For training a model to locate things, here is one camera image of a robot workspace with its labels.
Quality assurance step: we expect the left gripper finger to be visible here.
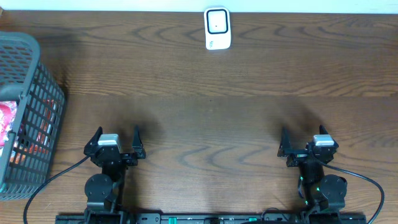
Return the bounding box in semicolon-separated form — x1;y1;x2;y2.
84;126;103;154
132;126;144;153

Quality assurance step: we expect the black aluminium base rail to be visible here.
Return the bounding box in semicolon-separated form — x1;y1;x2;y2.
55;212;368;224

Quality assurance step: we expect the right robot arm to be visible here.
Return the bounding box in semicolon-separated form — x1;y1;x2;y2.
277;126;347;223

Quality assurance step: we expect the purple red tissue pack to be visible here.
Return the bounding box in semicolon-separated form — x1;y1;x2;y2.
1;101;17;147

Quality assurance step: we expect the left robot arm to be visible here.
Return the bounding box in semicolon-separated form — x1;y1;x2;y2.
83;127;146;224

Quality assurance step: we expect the white barcode scanner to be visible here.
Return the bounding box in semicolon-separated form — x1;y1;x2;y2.
203;7;231;50

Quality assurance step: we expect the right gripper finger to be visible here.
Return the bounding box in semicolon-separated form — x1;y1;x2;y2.
278;128;292;152
318;125;335;146

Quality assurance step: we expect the grey plastic mesh basket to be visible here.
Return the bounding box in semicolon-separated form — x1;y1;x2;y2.
1;32;66;201

